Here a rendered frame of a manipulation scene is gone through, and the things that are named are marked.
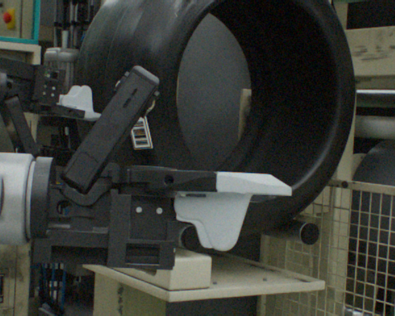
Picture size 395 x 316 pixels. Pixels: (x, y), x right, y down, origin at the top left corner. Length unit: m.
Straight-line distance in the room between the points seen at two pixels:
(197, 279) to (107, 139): 0.90
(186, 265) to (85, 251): 0.86
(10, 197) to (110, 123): 0.10
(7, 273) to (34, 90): 0.71
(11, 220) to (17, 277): 1.42
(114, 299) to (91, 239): 1.26
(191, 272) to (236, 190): 0.93
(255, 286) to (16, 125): 0.55
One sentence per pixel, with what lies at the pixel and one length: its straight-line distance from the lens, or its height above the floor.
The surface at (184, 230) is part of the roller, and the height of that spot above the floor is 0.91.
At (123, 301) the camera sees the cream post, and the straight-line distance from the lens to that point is 1.94.
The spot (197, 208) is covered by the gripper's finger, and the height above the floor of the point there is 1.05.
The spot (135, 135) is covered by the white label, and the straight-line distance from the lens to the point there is 1.51.
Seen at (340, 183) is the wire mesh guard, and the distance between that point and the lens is 1.93.
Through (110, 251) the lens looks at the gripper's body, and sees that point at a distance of 0.67.
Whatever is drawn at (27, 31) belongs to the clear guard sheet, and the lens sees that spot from 2.10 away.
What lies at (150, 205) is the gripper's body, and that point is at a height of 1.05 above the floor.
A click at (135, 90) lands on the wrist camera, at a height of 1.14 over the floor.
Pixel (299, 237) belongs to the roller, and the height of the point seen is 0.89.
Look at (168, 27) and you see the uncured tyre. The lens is 1.52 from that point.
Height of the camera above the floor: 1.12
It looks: 3 degrees down
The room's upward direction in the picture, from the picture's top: 3 degrees clockwise
